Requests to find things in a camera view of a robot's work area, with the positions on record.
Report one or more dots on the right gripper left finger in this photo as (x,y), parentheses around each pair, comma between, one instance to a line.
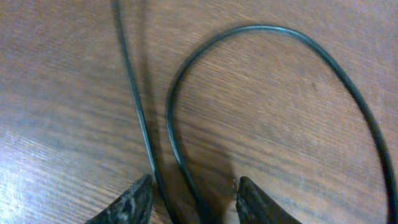
(133,206)

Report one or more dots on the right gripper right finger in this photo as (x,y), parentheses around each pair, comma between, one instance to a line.
(254,206)

